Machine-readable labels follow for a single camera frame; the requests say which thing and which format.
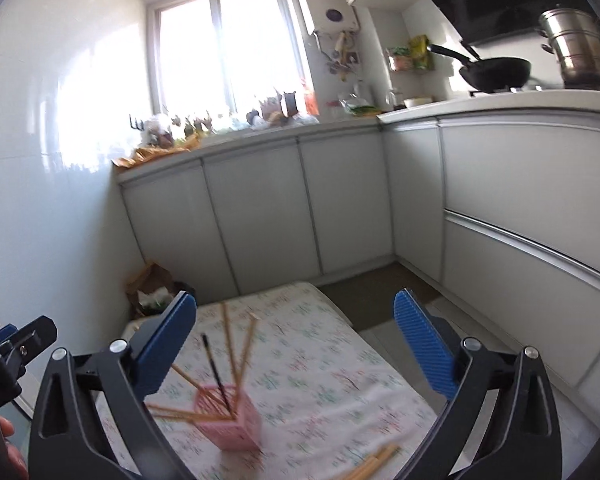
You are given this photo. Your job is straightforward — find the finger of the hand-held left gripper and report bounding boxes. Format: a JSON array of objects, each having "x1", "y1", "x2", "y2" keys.
[{"x1": 0, "y1": 316, "x2": 58, "y2": 367}]

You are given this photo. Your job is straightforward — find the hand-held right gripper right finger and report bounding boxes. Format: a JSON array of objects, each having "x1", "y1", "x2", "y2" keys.
[{"x1": 392, "y1": 288, "x2": 563, "y2": 480}]

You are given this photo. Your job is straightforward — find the green vegetables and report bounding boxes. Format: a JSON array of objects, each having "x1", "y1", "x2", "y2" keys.
[{"x1": 340, "y1": 102, "x2": 381, "y2": 117}]

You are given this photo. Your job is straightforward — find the black wok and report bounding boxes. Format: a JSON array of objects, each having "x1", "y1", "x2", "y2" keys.
[{"x1": 426, "y1": 43, "x2": 532, "y2": 93}]

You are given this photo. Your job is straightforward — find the pink perforated utensil holder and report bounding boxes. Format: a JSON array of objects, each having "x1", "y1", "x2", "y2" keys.
[{"x1": 192, "y1": 382, "x2": 262, "y2": 453}]

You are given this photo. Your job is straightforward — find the kitchen window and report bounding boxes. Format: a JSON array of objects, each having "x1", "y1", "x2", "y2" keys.
[{"x1": 147, "y1": 0, "x2": 308, "y2": 116}]

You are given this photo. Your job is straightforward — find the orange snack packets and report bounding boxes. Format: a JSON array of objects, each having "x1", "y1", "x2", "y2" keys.
[{"x1": 112, "y1": 142, "x2": 201, "y2": 167}]

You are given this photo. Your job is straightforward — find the stainless steel steamer pot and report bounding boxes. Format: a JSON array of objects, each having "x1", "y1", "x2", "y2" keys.
[{"x1": 538, "y1": 7, "x2": 600, "y2": 92}]

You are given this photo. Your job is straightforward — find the white kitchen countertop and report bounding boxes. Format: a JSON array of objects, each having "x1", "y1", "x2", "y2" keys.
[{"x1": 112, "y1": 89, "x2": 600, "y2": 183}]

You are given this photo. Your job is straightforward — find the person's left hand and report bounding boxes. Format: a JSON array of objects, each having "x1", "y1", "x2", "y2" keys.
[{"x1": 0, "y1": 416, "x2": 30, "y2": 480}]

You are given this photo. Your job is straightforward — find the white kitchen base cabinets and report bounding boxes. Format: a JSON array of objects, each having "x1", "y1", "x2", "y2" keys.
[{"x1": 117, "y1": 110, "x2": 600, "y2": 426}]

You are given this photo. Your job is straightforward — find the floral tablecloth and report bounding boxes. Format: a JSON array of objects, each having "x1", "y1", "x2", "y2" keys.
[{"x1": 96, "y1": 281, "x2": 441, "y2": 480}]

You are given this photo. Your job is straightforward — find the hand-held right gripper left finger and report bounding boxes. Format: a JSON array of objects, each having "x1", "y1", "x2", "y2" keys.
[{"x1": 28, "y1": 290, "x2": 198, "y2": 480}]

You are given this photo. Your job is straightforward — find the tan bamboo chopstick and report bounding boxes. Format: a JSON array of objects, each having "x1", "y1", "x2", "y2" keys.
[
  {"x1": 222, "y1": 302, "x2": 242, "y2": 388},
  {"x1": 147, "y1": 402, "x2": 233, "y2": 418},
  {"x1": 152, "y1": 409, "x2": 231, "y2": 426},
  {"x1": 171, "y1": 364, "x2": 216, "y2": 396},
  {"x1": 237, "y1": 312, "x2": 259, "y2": 391}
]

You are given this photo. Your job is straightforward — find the brown paper bag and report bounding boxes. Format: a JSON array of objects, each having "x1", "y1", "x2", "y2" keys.
[{"x1": 125, "y1": 260, "x2": 175, "y2": 306}]

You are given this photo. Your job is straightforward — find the pile of wooden chopsticks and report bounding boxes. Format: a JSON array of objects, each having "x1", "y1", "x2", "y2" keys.
[{"x1": 337, "y1": 444, "x2": 401, "y2": 480}]

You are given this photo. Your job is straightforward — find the black chopstick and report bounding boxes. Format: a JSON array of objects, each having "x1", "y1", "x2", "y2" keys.
[{"x1": 201, "y1": 334, "x2": 232, "y2": 412}]

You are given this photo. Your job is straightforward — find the white wall water heater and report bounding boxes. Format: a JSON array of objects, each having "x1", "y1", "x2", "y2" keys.
[{"x1": 293, "y1": 0, "x2": 359, "y2": 36}]

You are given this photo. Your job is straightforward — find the hanging yellow green bags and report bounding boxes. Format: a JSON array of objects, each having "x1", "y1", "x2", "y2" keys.
[{"x1": 386, "y1": 35, "x2": 433, "y2": 72}]

